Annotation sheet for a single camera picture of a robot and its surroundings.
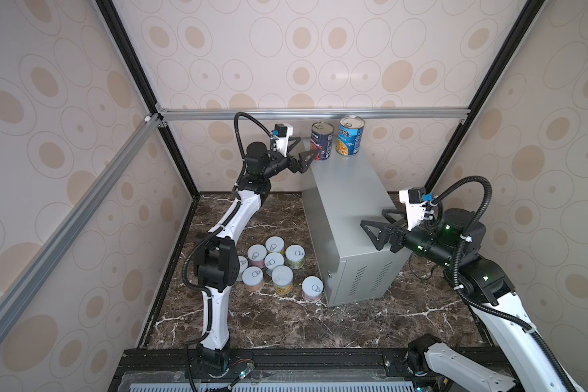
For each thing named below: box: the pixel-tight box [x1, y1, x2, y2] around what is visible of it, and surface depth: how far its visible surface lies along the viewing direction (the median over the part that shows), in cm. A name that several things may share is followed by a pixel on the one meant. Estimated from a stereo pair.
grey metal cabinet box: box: [301, 150, 412, 308], surface depth 72 cm
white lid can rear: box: [264, 235, 286, 254], surface depth 97 cm
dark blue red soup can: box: [310, 120, 335, 161], surface depth 79 cm
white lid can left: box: [236, 255, 249, 282], surface depth 91 cm
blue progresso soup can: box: [335, 115, 366, 157], surface depth 81 cm
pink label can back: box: [246, 244, 268, 268], surface depth 94 cm
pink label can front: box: [301, 275, 325, 303], surface depth 85 cm
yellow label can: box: [271, 264, 294, 295], surface depth 86 cm
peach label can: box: [241, 266, 264, 293], surface depth 89 cm
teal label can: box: [264, 252, 286, 271], surface depth 92 cm
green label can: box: [285, 244, 307, 270], surface depth 94 cm
